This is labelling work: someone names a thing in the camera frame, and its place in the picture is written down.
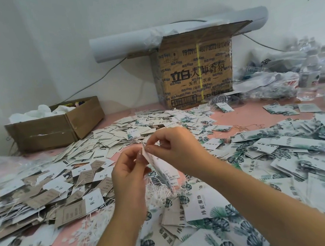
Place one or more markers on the person's left hand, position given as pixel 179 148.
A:
pixel 129 182

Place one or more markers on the person's right hand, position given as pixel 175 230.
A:
pixel 179 148

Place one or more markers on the single white leaf print tag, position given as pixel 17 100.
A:
pixel 161 167

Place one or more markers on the heap of small tags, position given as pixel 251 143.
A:
pixel 131 130

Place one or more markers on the pile of brown white tags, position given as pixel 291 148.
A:
pixel 32 207

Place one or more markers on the pile of green leaf tags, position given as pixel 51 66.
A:
pixel 293 172

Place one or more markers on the person's right forearm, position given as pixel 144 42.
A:
pixel 288 204

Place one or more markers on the large printed cardboard box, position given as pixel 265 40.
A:
pixel 196 71

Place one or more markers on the small open cardboard box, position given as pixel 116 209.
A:
pixel 55 126

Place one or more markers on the white crumpled material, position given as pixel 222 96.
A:
pixel 41 113

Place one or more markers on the white roll in plastic wrap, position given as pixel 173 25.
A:
pixel 127 43

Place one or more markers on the clear plastic bag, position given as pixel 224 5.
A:
pixel 7 166

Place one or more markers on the heap of clear plastic bags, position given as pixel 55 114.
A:
pixel 289 78

